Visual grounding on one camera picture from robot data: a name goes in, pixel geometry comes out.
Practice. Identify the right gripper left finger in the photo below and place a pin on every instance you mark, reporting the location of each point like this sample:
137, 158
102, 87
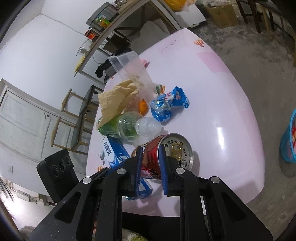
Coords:
92, 209

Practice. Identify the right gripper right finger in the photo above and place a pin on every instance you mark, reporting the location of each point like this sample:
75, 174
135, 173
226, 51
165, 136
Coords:
209, 209

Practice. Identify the blue white toothpaste box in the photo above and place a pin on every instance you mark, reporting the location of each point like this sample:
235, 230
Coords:
113, 154

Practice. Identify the red drink can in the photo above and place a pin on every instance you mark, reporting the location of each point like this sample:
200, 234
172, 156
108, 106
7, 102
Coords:
176, 146

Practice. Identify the green plastic bottle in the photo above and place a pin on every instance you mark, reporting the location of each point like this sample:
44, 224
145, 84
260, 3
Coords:
130, 126

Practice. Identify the brown paper bag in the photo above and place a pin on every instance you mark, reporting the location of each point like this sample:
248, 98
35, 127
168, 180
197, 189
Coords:
114, 101

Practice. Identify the blue snack wrapper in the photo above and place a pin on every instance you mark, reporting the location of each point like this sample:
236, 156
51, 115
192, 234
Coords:
162, 106

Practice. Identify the clear plastic container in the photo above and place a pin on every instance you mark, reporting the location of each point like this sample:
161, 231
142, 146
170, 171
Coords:
130, 67

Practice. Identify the blue trash basket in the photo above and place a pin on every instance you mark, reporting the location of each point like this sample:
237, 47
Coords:
287, 142

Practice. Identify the wooden chair by table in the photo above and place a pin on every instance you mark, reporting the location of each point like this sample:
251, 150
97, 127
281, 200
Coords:
87, 113

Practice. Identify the white door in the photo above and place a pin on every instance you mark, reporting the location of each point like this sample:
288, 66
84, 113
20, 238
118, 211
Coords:
26, 124

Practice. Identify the grey rice cooker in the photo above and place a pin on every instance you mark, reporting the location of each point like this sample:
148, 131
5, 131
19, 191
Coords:
102, 17

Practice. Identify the white chest freezer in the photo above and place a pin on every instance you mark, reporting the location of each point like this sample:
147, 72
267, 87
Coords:
189, 18

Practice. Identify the cardboard box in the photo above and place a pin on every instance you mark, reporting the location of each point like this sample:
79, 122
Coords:
222, 16

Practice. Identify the yellow plastic bag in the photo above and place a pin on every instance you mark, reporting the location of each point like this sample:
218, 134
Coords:
179, 5

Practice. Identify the dark wooden stool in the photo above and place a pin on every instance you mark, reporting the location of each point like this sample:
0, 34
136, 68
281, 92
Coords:
254, 12

